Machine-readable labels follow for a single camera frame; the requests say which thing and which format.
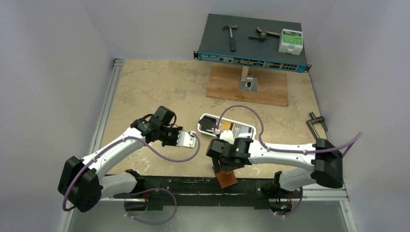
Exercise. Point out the small hammer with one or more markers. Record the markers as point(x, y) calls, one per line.
point(230, 28)

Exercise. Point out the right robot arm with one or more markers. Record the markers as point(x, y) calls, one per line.
point(318, 163)

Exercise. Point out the white plastic basket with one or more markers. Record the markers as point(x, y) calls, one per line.
point(217, 130)

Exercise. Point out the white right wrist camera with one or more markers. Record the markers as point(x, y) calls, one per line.
point(227, 135)

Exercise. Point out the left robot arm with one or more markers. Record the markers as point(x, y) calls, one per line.
point(84, 181)

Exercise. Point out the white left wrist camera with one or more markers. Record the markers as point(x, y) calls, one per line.
point(186, 139)

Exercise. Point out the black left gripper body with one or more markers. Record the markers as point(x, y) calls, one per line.
point(169, 136)

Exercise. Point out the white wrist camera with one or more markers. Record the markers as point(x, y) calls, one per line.
point(227, 135)
point(186, 139)

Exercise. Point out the aluminium frame rail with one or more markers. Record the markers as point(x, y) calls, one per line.
point(116, 73)

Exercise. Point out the silver metal stand bracket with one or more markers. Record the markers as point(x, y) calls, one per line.
point(247, 82)

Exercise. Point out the white green electrical module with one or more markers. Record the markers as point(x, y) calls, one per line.
point(291, 42)

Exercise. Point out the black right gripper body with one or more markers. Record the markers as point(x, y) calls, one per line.
point(217, 160)

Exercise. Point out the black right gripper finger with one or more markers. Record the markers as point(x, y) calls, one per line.
point(228, 167)
point(216, 167)

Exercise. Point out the plywood base board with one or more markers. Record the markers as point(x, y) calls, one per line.
point(262, 87)

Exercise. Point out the brown leather card holder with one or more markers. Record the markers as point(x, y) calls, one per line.
point(226, 179)

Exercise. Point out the gold striped credit card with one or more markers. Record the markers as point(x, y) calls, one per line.
point(227, 125)

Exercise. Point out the blue network switch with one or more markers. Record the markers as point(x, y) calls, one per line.
point(248, 41)

